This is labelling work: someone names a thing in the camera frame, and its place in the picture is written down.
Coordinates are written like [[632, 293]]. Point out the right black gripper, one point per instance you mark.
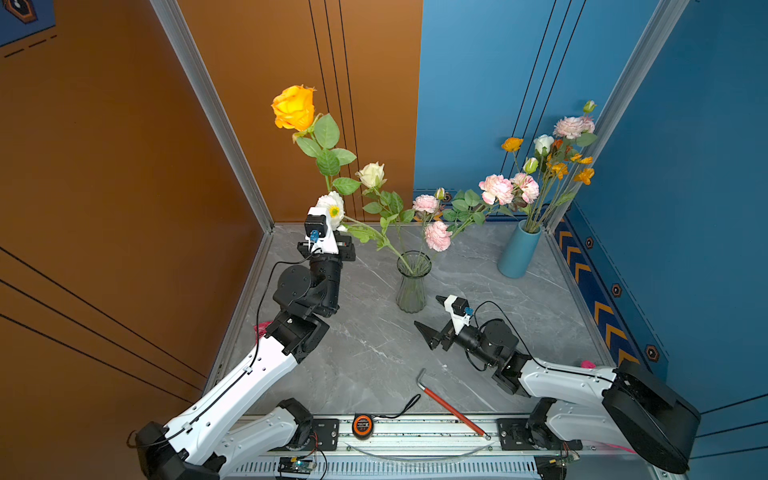
[[432, 338]]

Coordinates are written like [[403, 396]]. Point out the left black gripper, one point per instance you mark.
[[343, 252]]

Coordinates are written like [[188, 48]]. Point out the white ranunculus flower stem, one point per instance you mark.
[[389, 206]]

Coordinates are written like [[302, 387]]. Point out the clear ribbed glass vase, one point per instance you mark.
[[413, 267]]

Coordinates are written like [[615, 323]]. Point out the cream rose flower stem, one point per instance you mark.
[[372, 175]]

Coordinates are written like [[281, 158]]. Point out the pink ranunculus flower stem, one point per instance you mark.
[[428, 210]]

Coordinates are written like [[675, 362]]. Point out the blue ceramic cylinder vase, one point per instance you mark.
[[519, 251]]

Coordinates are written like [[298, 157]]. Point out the yellow orange rose stem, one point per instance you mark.
[[317, 135]]

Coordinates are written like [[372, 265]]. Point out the pink rose spray stem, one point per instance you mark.
[[473, 207]]

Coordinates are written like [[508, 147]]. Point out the white rose flower stem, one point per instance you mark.
[[543, 146]]

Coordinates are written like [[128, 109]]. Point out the pink peony flower stem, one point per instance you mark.
[[579, 129]]

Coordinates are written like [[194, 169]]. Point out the yellow poppy flower bunch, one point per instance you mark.
[[581, 171]]

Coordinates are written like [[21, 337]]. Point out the orange gerbera flower stem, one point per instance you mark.
[[558, 169]]

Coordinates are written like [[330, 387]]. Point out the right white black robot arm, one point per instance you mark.
[[626, 406]]

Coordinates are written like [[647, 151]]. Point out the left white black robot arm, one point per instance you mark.
[[307, 294]]

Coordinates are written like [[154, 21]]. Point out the orange black tape measure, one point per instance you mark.
[[362, 426]]

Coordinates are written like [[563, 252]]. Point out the pink candy wrapper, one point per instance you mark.
[[261, 329]]

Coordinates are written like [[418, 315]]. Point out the green circuit board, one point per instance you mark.
[[295, 467]]

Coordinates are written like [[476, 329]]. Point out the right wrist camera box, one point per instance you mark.
[[459, 309]]

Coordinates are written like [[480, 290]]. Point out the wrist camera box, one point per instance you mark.
[[459, 309], [321, 231]]

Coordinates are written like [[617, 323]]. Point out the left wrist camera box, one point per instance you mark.
[[321, 231]]

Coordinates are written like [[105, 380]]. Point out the red handled hammer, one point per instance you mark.
[[462, 418]]

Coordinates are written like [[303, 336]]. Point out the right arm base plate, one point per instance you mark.
[[515, 434]]

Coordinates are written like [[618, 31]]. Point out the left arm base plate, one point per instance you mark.
[[324, 433]]

